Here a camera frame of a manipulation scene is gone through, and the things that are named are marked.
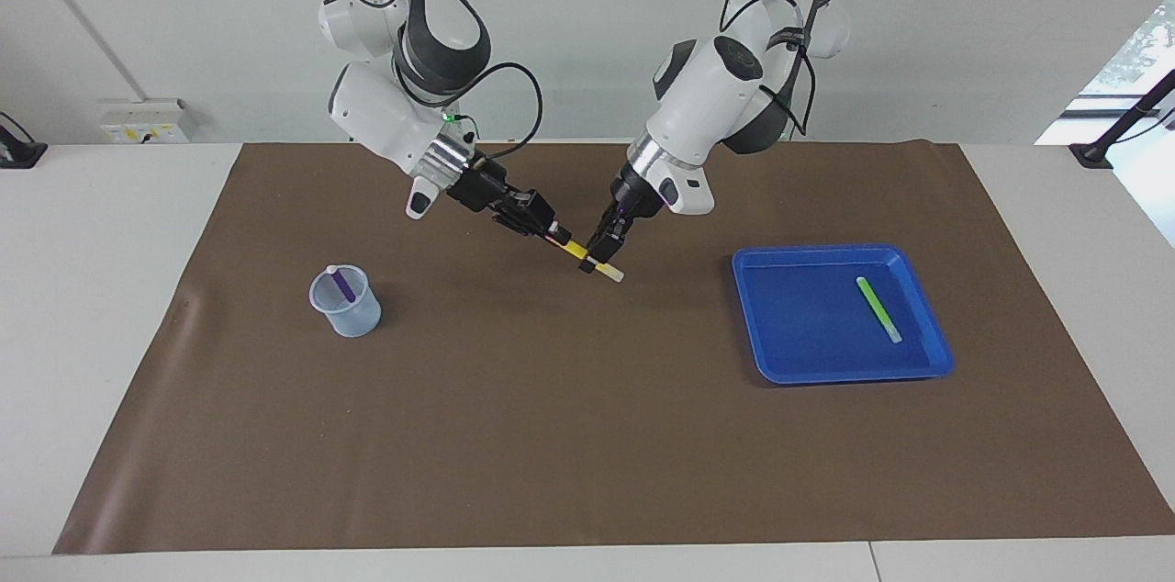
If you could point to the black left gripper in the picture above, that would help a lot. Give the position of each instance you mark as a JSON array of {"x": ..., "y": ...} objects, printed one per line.
[{"x": 633, "y": 196}]

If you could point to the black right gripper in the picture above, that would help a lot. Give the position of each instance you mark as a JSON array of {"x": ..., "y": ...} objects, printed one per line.
[{"x": 496, "y": 192}]

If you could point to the yellow highlighter pen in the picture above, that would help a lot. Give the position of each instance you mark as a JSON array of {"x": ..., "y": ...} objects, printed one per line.
[{"x": 576, "y": 250}]

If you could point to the purple highlighter pen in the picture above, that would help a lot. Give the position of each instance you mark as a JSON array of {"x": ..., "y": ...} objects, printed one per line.
[{"x": 344, "y": 284}]

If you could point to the green highlighter pen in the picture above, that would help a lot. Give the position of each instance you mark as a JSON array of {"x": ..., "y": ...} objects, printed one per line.
[{"x": 879, "y": 308}]

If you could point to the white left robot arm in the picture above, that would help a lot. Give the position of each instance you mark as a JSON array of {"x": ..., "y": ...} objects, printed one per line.
[{"x": 725, "y": 95}]

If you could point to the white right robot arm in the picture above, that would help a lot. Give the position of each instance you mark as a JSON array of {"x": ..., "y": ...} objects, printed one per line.
[{"x": 386, "y": 114}]

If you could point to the brown paper table mat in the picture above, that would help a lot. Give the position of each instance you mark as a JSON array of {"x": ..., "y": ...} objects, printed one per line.
[{"x": 587, "y": 435}]

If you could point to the translucent plastic cup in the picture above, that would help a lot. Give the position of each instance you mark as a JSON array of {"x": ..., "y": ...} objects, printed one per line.
[{"x": 353, "y": 318}]

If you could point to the blue plastic tray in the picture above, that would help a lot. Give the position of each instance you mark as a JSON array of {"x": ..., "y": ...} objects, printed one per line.
[{"x": 808, "y": 334}]

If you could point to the bright window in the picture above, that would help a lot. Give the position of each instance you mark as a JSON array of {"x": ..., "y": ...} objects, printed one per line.
[{"x": 1138, "y": 59}]

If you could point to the white wall power outlet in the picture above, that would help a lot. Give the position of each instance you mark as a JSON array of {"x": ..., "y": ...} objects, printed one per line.
[{"x": 147, "y": 123}]

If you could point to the black camera stand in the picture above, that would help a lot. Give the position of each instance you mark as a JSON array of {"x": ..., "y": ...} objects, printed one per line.
[{"x": 1124, "y": 123}]

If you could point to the black table clamp mount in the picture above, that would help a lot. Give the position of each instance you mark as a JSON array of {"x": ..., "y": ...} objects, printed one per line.
[{"x": 18, "y": 151}]

